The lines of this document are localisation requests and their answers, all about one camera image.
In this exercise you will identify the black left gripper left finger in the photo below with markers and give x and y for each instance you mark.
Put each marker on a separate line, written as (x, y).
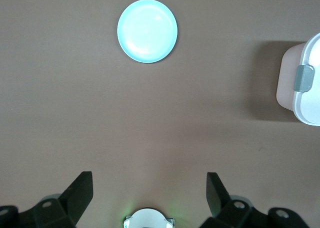
(57, 213)

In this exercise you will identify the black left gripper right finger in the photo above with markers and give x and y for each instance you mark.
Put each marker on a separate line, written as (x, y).
(232, 215)

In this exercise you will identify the white lidded storage box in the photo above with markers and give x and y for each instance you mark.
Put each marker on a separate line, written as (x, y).
(310, 100)

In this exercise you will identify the brown table mat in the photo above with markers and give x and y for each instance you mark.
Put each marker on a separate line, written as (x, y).
(100, 112)

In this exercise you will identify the light blue round plate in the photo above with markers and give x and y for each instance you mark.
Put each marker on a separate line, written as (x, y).
(147, 31)

